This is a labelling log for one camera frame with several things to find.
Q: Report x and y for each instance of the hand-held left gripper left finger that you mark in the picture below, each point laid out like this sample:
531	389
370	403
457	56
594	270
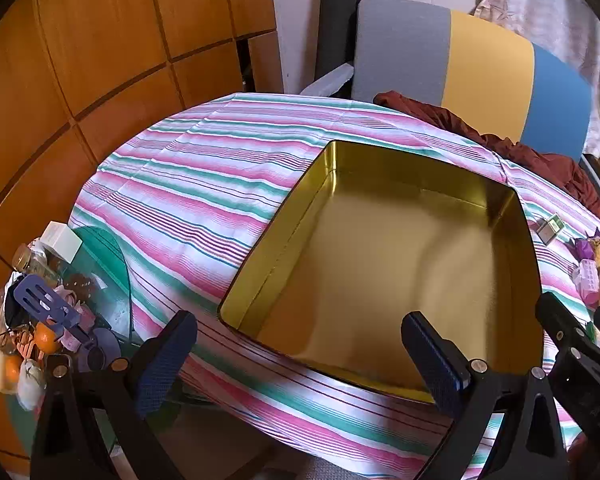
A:
165	362

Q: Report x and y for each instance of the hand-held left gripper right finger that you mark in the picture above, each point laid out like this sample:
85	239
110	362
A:
435	362

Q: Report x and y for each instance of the pink hair roller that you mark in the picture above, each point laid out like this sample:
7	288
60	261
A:
587	280

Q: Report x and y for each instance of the purple packet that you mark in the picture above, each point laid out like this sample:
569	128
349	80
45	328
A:
582	247

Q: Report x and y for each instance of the small green cream box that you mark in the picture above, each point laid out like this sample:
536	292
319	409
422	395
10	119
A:
550	230

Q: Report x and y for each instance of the gold metal tin box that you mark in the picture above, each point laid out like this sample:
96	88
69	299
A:
380	260

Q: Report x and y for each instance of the green glass round table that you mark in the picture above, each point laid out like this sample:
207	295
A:
107	270

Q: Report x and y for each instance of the orange fruit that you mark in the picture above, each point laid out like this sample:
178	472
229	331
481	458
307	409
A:
12	367
46	338

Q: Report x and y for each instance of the purple slotted spatula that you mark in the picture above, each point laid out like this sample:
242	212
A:
45	302

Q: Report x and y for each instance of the white plastic bag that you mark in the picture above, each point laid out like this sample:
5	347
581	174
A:
30	385

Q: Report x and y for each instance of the white square box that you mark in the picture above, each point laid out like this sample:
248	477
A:
60	242

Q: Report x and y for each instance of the glass jar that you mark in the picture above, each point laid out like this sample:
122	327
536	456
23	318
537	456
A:
27	257

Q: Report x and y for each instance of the dark red cloth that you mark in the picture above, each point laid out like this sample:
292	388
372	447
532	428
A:
530	155

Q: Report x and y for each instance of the striped pink green tablecloth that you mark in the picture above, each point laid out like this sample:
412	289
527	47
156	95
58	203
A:
205	170

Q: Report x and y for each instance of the grey yellow blue chair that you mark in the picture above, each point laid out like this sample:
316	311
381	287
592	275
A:
480	60

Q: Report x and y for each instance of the patterned beige curtain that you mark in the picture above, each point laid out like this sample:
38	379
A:
555	10

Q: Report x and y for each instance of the wooden wardrobe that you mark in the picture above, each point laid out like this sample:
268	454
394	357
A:
105	35

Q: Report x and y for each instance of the black rolled mat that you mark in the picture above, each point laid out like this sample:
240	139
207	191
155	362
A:
335	25

